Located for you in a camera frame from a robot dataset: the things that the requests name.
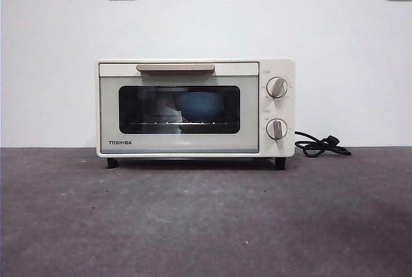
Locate blue ribbed bowl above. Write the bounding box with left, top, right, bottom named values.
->
left=174, top=91, right=225, bottom=122

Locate oven door with beige handle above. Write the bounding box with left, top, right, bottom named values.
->
left=98, top=62, right=260, bottom=155

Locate cream and beige oven knob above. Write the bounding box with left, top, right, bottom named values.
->
left=265, top=118, right=288, bottom=140
left=267, top=77, right=290, bottom=99

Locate cream Toshiba toaster oven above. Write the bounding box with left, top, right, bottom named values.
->
left=96, top=57, right=296, bottom=171

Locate metal wire oven rack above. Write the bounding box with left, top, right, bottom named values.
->
left=130, top=120, right=216, bottom=127

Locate black oven power cable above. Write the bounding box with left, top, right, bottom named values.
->
left=294, top=130, right=352, bottom=158

